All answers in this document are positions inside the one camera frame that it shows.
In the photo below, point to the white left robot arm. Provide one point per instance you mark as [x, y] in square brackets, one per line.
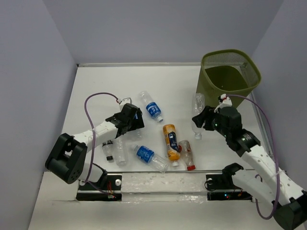
[67, 157]

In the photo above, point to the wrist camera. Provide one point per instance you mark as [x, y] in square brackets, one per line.
[124, 101]
[224, 101]

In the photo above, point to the yellow label drink bottle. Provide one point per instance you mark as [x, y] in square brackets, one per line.
[172, 150]

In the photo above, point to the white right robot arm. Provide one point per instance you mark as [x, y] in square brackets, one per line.
[289, 200]

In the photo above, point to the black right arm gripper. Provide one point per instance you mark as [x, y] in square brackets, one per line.
[204, 116]

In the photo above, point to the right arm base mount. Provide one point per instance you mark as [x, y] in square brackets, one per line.
[220, 187]

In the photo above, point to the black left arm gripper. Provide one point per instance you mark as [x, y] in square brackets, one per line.
[137, 123]

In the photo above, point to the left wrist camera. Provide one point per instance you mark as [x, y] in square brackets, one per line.
[124, 101]

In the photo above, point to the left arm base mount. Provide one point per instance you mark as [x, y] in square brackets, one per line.
[102, 186]

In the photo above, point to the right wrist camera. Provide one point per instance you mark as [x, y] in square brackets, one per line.
[224, 101]

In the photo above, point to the clear bottle without label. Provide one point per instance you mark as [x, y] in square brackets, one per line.
[198, 105]

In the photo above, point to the clear crushed bottle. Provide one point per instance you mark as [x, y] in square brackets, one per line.
[121, 156]

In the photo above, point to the green plastic waste bin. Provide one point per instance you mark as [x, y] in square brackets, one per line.
[229, 71]

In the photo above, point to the clear bottle black cap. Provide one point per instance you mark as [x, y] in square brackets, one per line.
[107, 148]

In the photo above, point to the blue label bottle white cap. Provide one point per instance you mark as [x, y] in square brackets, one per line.
[138, 122]

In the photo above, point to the clear bottle red cap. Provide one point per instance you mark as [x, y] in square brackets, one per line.
[186, 154]

